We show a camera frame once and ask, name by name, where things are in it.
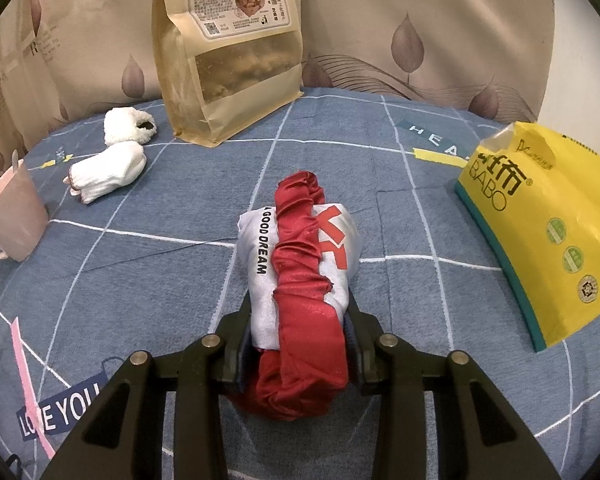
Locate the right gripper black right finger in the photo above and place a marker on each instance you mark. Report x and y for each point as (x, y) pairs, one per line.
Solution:
(441, 407)

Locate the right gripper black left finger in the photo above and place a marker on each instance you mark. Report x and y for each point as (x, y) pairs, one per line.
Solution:
(120, 435)

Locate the red white cloth bag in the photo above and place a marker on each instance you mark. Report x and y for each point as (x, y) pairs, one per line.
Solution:
(300, 255)

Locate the white red-trim glove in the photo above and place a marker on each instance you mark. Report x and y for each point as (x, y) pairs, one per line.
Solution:
(116, 167)

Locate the blue checked tablecloth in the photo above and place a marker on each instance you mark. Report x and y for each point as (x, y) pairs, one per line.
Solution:
(153, 266)

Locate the yellow tissue pack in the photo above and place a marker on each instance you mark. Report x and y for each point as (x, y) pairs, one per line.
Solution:
(535, 195)

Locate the pink ceramic mug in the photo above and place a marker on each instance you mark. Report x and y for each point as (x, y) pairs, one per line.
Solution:
(23, 216)

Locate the beige leaf-print curtain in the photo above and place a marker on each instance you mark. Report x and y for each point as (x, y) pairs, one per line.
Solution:
(64, 60)

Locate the kraft paper snack bag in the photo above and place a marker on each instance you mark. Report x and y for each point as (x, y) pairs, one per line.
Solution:
(222, 65)

